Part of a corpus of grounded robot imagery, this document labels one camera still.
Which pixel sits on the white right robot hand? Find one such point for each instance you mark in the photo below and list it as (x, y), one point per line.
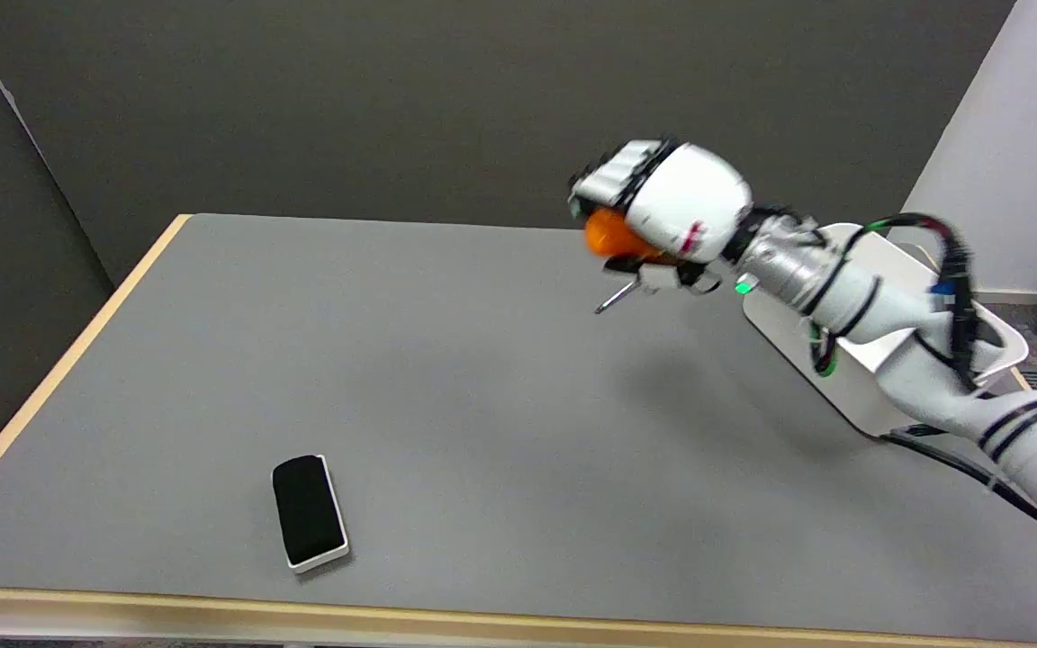
(685, 202)

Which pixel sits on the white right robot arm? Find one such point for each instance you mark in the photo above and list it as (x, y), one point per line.
(897, 333)

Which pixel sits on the white plastic box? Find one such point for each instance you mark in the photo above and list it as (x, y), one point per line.
(861, 378)

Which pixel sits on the silver metal rod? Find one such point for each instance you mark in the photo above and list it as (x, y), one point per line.
(617, 298)

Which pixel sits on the black whiteboard eraser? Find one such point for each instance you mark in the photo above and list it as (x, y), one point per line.
(308, 510)

